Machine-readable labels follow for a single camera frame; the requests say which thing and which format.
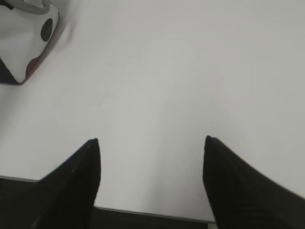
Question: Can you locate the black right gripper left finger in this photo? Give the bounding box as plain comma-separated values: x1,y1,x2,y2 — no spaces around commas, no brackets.
30,138,101,229

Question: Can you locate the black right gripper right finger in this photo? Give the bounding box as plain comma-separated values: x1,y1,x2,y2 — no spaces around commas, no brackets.
203,136,305,229

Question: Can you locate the navy and white lunch bag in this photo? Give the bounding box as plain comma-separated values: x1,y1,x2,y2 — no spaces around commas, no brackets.
0,0,59,84

